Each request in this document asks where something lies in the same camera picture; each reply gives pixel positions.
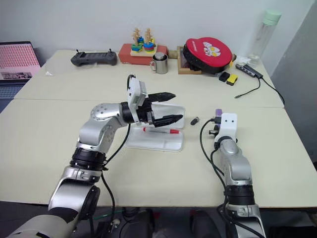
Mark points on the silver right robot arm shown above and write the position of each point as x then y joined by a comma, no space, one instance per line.
235,163

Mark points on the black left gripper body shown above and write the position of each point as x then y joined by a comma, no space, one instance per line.
146,111

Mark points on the laptop with pink screen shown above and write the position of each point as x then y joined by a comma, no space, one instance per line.
17,59

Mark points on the white plastic pencil case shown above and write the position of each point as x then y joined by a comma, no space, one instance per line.
158,141

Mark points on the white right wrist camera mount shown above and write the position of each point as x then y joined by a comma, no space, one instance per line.
227,126

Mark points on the red marker with white barrel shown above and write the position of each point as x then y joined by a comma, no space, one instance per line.
161,130

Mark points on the small black cylindrical cap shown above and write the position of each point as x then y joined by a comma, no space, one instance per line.
194,120

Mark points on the stainless steel mug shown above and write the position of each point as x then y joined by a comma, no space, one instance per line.
161,65

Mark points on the metal cylinder in mug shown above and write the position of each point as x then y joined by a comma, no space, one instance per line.
160,56

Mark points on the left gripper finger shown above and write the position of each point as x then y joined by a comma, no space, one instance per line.
162,96
168,119

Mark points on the red and black round appliance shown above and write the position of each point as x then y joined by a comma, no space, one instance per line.
210,53

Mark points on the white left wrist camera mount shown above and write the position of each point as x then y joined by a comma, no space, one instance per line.
135,90

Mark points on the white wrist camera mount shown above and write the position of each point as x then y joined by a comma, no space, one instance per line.
135,90
227,126

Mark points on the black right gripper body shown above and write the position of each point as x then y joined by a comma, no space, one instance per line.
213,132

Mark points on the small yellow and black box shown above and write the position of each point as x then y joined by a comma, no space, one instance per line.
232,79

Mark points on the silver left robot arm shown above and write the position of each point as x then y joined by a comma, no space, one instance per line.
99,129

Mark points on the white crumpled tissue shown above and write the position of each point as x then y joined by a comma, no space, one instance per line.
242,60

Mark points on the small wooden block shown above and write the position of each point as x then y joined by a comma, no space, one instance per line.
173,54

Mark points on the wooden tray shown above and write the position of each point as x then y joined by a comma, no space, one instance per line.
183,67

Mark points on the grey USB hub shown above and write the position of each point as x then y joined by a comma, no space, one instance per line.
247,69

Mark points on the black handheld remote controller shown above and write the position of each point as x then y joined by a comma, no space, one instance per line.
94,59

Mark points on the clear bottle with green lid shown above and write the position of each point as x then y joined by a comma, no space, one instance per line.
262,37

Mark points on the red cardboard box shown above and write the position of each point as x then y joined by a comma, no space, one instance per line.
126,55

